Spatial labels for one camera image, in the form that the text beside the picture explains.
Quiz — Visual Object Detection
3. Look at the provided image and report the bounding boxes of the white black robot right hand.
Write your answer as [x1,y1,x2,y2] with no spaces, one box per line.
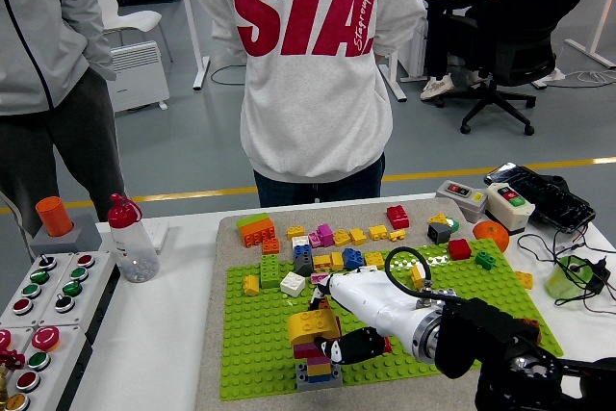
[307,269,434,367]

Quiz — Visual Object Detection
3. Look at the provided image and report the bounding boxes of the yellow arched brick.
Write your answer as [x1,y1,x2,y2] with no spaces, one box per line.
[287,308,342,347]

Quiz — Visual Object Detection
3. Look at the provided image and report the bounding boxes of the yellow and white brick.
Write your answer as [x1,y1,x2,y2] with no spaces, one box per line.
[409,262,429,290]

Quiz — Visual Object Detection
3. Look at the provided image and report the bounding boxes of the dark grey sloped brick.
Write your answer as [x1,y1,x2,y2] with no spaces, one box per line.
[293,253,315,277]

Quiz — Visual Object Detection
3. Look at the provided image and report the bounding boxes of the red square brick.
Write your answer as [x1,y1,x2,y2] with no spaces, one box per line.
[386,205,411,230]
[448,238,473,261]

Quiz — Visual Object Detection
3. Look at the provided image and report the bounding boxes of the dark grey cube brick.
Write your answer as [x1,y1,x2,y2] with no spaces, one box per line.
[427,221,452,245]

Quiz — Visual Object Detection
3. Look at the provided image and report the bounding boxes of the grey base brick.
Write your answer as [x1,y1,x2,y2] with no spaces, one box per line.
[295,359,344,393]

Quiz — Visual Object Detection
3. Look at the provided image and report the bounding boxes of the tall green brick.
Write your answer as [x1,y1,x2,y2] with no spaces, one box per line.
[259,254,281,290]

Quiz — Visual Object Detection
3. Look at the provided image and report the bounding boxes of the green studded baseplate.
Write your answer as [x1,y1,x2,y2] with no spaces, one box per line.
[218,237,564,401]

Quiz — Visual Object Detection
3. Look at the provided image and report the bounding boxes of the large orange brick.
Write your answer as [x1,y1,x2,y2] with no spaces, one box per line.
[239,218,279,248]

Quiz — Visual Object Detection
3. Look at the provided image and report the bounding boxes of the light green flat brick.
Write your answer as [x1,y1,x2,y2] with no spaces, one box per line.
[236,212,270,228]

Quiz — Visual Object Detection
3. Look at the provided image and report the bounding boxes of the orange fruit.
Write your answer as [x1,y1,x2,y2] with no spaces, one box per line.
[472,219,510,253]

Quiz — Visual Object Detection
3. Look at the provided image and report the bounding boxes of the grey-brown table mat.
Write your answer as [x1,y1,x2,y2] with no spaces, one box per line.
[194,196,569,411]

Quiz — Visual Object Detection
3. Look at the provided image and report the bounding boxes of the translucent green cup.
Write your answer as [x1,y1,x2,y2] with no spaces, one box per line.
[545,255,594,299]

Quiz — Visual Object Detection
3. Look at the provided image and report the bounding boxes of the standing person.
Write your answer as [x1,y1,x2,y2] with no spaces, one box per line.
[192,0,427,209]
[0,0,127,239]

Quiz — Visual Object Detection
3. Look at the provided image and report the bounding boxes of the clear bottle with red cap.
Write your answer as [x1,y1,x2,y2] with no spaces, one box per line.
[106,193,161,284]

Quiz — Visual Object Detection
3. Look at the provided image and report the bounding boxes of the white panel under desk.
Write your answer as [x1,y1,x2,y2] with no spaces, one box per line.
[398,18,429,80]

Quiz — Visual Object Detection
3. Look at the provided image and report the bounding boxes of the black office chair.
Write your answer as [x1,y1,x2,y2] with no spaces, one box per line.
[435,11,562,137]

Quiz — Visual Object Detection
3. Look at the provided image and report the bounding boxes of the white floor power strip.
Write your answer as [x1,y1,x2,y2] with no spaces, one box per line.
[532,67,567,90]

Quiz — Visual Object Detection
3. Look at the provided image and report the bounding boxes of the grey pushbutton control box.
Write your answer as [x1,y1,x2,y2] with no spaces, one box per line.
[0,251,74,330]
[37,249,120,335]

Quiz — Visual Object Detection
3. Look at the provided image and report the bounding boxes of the grey holder block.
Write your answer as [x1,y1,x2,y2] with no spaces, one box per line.
[29,215,103,256]

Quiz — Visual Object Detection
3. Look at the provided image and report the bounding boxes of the white panel heater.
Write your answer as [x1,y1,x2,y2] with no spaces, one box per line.
[106,39,171,114]

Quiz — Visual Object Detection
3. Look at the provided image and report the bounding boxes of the grey emergency-stop control box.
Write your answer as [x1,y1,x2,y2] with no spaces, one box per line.
[12,325,95,411]
[0,325,39,411]

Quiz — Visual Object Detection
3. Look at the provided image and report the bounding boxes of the orange cylinder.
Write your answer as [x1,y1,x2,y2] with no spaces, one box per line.
[36,195,74,238]

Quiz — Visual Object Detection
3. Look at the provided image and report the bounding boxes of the white plastic chair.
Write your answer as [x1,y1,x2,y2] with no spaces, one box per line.
[92,0,174,64]

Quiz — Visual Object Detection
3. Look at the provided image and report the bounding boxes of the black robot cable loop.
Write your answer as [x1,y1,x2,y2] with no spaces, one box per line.
[384,245,458,309]

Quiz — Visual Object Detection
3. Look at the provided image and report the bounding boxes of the grey two-button switch box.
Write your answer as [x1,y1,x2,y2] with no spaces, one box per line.
[435,179,490,223]

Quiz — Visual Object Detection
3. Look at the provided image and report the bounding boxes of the beige two-button switch box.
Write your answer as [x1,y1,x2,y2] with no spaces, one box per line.
[483,182,536,235]

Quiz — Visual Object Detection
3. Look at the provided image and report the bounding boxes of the black plug and cord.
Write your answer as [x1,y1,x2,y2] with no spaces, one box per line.
[517,230,616,316]

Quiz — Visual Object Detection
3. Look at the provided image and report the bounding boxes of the red valve handle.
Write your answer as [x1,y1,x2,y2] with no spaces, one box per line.
[0,350,25,372]

